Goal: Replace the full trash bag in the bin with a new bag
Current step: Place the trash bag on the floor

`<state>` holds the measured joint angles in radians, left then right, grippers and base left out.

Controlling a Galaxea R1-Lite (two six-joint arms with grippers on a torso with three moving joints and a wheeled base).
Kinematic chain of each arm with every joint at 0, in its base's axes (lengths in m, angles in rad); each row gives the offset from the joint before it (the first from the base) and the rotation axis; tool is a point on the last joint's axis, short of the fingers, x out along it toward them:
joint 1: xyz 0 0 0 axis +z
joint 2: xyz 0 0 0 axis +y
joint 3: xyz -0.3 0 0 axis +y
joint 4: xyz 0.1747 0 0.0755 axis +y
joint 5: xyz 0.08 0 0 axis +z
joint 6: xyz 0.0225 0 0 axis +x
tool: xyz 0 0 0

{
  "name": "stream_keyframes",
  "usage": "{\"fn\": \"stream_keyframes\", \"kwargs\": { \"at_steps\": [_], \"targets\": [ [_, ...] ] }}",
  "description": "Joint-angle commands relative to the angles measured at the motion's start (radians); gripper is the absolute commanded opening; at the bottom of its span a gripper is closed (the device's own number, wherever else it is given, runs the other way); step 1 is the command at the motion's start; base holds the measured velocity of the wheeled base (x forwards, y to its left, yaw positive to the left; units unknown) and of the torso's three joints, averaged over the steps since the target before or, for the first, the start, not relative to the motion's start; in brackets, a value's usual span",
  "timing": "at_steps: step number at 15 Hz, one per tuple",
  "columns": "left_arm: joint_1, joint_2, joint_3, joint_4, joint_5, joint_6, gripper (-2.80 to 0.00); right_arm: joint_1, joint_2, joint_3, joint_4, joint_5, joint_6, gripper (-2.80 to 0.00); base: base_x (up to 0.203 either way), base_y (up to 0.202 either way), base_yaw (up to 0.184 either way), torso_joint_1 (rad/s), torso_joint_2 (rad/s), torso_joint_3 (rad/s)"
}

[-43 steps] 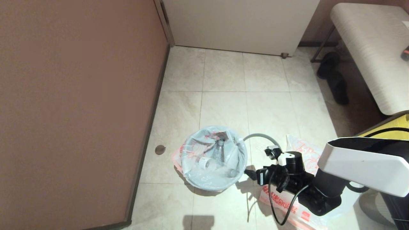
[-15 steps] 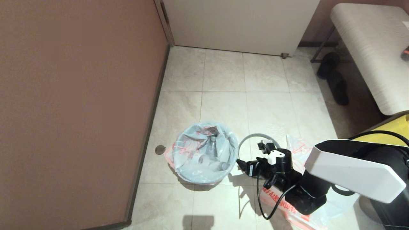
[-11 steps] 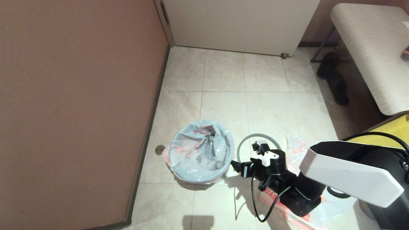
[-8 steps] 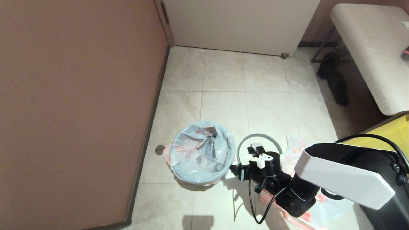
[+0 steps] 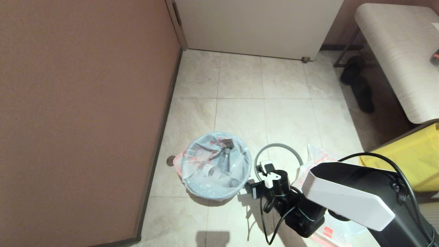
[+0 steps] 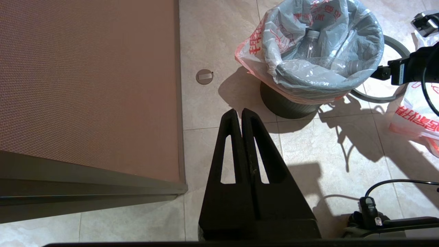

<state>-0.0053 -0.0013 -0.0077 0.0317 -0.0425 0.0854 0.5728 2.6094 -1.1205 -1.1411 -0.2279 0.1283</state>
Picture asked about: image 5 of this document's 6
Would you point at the new white red-print plastic bag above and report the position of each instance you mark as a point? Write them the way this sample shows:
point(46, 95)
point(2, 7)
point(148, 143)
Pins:
point(319, 157)

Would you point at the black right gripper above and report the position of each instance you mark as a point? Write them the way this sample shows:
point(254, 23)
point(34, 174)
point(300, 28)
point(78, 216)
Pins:
point(281, 192)

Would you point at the round metal floor drain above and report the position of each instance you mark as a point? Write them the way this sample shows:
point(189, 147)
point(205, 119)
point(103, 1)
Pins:
point(170, 160)

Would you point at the white door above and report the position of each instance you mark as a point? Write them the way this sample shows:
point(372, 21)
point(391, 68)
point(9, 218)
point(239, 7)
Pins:
point(257, 27)

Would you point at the yellow fabric bag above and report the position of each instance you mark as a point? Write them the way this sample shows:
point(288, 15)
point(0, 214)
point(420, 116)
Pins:
point(418, 157)

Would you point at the red and black object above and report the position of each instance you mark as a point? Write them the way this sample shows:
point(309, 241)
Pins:
point(435, 56)

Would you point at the grey round cushion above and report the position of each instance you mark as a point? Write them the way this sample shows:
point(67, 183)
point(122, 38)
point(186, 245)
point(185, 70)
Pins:
point(430, 211)

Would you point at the beige wood-grain bench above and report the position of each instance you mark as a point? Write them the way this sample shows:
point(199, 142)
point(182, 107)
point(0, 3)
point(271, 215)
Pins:
point(401, 61)

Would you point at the black slipper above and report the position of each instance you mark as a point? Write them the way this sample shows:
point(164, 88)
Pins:
point(352, 68)
point(363, 95)

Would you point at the grey metal bench leg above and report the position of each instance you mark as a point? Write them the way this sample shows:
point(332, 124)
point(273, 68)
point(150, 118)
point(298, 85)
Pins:
point(346, 47)

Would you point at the beige door frame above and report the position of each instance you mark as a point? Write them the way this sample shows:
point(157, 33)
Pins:
point(176, 24)

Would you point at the white paper sheet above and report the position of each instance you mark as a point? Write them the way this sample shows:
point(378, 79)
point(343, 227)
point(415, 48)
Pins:
point(435, 26)

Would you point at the small metal door stop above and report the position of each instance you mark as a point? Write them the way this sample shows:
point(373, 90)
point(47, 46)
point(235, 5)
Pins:
point(305, 59)

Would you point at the used white red-print trash bag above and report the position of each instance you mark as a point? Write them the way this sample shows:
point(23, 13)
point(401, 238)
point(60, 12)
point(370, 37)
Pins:
point(199, 185)

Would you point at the clear plastic bottle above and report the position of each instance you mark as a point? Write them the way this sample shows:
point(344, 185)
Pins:
point(225, 161)
point(208, 170)

